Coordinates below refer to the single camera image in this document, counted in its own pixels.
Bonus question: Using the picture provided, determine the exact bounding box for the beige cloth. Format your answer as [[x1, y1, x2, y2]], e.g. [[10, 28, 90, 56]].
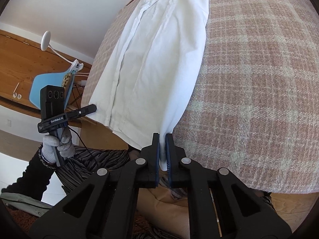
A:
[[137, 188, 191, 239]]

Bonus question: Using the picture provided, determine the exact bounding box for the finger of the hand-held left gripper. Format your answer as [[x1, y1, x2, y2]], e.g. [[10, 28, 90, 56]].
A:
[[66, 104, 97, 120]]

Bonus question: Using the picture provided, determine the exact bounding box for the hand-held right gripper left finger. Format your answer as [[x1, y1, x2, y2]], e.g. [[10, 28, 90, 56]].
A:
[[29, 132, 160, 239]]

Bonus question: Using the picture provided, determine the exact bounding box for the person's left hand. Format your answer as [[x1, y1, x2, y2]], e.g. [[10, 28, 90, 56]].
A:
[[41, 129, 76, 165]]

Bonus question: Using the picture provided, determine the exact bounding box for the person's left forearm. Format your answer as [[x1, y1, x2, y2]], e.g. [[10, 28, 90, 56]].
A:
[[0, 149, 55, 202]]

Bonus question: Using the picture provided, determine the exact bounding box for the pink checked blanket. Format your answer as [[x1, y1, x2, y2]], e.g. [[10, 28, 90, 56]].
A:
[[82, 0, 319, 195]]

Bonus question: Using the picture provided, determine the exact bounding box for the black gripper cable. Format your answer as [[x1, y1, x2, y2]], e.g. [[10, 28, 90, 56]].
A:
[[68, 126, 98, 165]]

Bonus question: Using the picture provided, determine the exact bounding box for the beaded bracelet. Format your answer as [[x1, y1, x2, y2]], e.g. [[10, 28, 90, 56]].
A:
[[38, 148, 56, 172]]

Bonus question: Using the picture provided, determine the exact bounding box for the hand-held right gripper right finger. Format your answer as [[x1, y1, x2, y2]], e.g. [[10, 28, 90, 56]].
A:
[[166, 134, 292, 239]]

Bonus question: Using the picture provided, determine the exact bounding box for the light blue chair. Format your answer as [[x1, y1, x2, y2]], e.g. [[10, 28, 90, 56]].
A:
[[29, 71, 85, 111]]

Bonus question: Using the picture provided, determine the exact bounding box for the person's striped garment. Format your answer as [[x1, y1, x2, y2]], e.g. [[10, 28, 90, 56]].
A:
[[53, 146, 190, 239]]

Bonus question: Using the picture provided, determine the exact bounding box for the brown rug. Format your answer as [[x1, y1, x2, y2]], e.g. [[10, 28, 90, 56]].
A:
[[4, 204, 39, 239]]

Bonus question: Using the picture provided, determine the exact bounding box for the leopard print cloth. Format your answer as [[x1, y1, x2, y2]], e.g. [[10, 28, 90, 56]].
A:
[[61, 73, 74, 87]]

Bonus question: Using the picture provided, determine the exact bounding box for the white t-shirt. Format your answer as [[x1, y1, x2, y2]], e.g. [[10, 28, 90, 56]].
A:
[[88, 0, 210, 171]]

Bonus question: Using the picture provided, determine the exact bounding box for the white clip lamp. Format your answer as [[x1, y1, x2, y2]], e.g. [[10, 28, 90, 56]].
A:
[[41, 31, 84, 71]]

